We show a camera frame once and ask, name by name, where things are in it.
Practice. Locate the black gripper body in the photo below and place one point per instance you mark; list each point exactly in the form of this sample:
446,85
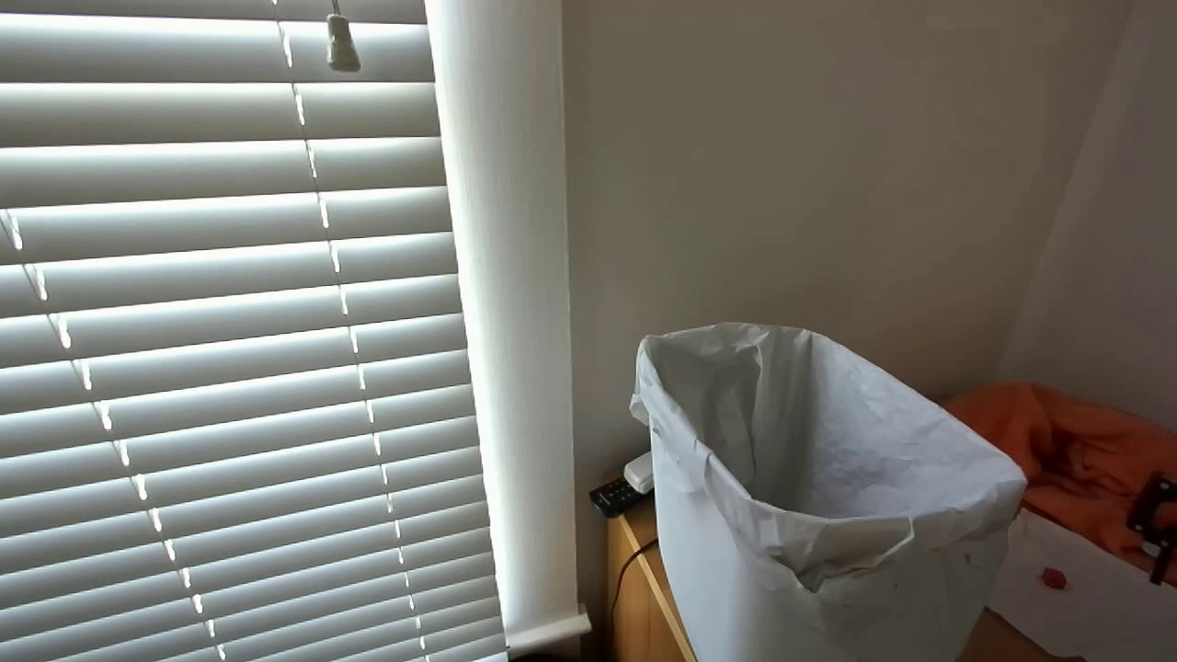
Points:
1159,510

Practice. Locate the orange cloth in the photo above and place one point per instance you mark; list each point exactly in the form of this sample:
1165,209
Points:
1067,447

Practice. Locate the white plastic bin liner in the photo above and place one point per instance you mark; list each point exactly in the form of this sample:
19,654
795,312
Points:
833,429

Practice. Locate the grey waste bin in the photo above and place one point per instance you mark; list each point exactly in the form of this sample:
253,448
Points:
737,593

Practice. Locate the white plug adapter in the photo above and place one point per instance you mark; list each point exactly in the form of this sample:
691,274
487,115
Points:
639,472

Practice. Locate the small black device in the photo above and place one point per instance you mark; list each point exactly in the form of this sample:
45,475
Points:
616,497

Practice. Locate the white horizontal window blinds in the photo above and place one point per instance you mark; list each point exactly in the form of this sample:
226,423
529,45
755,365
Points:
186,367

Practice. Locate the white window frame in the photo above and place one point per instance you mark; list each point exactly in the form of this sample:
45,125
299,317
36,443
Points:
502,305

